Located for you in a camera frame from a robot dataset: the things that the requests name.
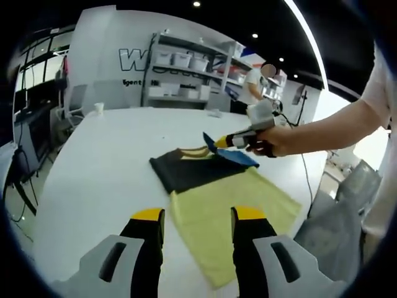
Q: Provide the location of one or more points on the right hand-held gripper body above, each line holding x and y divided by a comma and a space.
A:
262, 116

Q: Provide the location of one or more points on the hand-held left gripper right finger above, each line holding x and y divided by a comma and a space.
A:
251, 254

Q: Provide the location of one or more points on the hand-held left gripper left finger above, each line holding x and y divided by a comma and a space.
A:
145, 254

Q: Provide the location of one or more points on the yellow garment with dark sleeves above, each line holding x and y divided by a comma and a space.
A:
217, 211

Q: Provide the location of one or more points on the person's right hand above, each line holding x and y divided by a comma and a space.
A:
279, 141

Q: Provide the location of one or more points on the small white cloth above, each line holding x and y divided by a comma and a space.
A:
214, 114

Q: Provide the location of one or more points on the black tripod stand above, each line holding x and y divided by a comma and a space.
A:
301, 105

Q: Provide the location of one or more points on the white flat storage box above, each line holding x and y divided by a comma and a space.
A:
164, 90
189, 93
204, 92

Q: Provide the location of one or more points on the grey mesh chair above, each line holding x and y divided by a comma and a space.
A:
325, 242

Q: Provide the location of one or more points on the white lidded storage bin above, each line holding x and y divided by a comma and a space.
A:
163, 58
181, 60
199, 63

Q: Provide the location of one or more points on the ceiling light strip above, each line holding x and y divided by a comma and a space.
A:
310, 37

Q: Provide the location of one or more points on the white cup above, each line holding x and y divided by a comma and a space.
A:
99, 109

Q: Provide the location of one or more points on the black workstation desk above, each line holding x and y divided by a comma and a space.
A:
37, 124

